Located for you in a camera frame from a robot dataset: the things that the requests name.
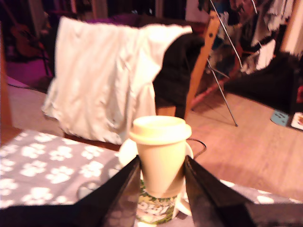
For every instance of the pale cup-shaped coffee capsule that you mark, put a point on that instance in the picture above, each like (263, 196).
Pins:
(161, 153)

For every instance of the black garment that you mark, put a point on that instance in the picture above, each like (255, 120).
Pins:
(177, 71)

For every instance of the grey paw print cloth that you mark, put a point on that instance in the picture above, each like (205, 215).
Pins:
(47, 165)

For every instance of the floral print ceramic mug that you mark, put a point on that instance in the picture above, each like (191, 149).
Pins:
(154, 208)

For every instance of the metal clothes drying rack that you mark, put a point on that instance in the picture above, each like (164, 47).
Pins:
(232, 116)

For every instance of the brown acoustic guitar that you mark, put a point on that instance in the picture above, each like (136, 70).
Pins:
(26, 42)

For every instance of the white garment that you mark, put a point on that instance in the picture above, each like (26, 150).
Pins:
(94, 82)

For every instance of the wooden high chair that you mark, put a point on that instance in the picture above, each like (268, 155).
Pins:
(200, 71)

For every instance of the large black cloth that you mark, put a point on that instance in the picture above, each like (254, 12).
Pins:
(265, 85)

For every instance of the blue dotted mat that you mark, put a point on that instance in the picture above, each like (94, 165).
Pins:
(279, 117)

